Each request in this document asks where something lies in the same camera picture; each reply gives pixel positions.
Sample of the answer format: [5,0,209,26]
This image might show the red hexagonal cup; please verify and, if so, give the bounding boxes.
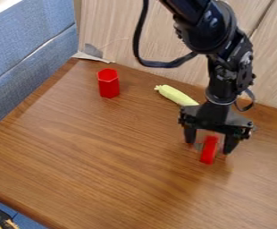
[95,68,122,99]

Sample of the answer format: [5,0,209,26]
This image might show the yellow toy corn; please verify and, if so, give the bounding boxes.
[153,84,201,107]

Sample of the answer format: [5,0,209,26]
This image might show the red cuboid block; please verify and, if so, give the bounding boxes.
[197,134,222,165]

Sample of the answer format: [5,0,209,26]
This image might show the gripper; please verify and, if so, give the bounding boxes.
[178,102,256,156]

